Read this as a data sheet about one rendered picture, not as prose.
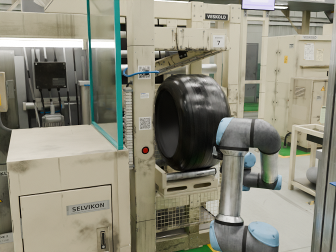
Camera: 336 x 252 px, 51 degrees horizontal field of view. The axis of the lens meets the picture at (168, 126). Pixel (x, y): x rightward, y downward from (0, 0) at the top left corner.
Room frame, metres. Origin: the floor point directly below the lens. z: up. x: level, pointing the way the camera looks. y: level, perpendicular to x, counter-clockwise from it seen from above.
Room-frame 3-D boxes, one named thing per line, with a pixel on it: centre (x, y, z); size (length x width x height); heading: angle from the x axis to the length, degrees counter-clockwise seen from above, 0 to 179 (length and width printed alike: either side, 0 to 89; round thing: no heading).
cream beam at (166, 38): (2.49, -0.08, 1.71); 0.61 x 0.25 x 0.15; 112
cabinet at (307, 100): (6.20, -2.69, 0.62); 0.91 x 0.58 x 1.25; 109
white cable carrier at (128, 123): (1.99, 0.22, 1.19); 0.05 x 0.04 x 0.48; 22
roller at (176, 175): (2.04, -0.13, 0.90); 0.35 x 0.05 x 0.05; 112
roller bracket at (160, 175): (2.10, 0.09, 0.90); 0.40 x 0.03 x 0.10; 22
